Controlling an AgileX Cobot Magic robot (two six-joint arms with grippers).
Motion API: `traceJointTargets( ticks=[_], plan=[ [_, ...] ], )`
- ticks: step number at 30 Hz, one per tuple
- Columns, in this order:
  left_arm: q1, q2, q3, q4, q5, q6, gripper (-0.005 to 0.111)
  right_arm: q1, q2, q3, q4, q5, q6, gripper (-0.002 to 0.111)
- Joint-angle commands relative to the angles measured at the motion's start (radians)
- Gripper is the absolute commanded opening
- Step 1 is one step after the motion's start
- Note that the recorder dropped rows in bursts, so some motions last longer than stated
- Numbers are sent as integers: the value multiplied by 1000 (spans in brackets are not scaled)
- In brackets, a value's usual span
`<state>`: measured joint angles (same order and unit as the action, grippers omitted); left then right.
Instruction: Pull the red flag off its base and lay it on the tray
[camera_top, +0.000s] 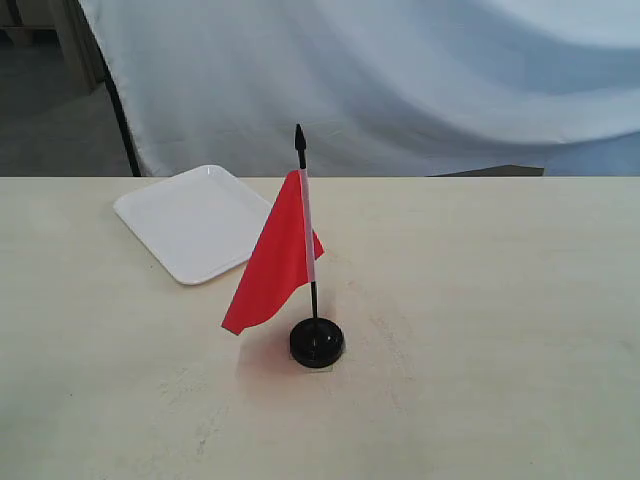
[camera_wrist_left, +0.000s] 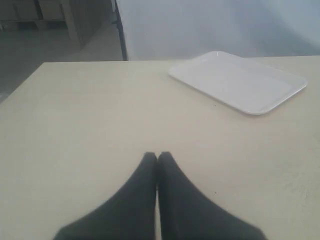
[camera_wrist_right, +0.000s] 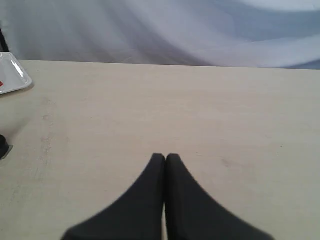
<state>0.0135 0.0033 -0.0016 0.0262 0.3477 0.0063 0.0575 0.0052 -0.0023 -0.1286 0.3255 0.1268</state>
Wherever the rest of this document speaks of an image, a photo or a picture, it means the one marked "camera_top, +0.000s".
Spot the black round flag base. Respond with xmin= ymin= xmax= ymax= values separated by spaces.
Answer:
xmin=289 ymin=317 xmax=345 ymax=369

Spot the red flag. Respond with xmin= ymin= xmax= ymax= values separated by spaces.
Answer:
xmin=222 ymin=125 xmax=324 ymax=335

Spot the wooden furniture in background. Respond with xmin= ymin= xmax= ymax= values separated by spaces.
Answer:
xmin=1 ymin=0 xmax=105 ymax=94

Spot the white backdrop cloth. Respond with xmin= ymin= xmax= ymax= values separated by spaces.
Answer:
xmin=82 ymin=1 xmax=639 ymax=176

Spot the black backdrop stand pole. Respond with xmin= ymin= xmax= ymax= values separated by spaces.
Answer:
xmin=100 ymin=55 xmax=142 ymax=177

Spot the white plastic tray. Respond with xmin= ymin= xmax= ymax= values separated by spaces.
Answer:
xmin=113 ymin=165 xmax=271 ymax=286

